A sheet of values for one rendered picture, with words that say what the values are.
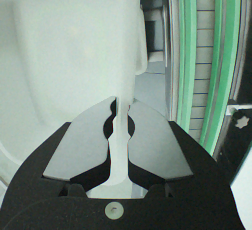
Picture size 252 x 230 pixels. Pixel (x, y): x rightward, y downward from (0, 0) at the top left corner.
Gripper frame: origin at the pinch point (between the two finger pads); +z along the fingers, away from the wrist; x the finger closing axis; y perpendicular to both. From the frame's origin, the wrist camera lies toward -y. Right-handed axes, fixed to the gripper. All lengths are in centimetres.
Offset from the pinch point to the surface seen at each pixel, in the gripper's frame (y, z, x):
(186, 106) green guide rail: 8.9, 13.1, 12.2
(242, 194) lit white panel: 29.8, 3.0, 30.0
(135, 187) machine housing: 71, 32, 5
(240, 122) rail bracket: 8.9, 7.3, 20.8
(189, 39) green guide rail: -3.5, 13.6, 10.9
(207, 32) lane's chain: -4.6, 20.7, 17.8
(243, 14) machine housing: -10.6, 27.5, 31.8
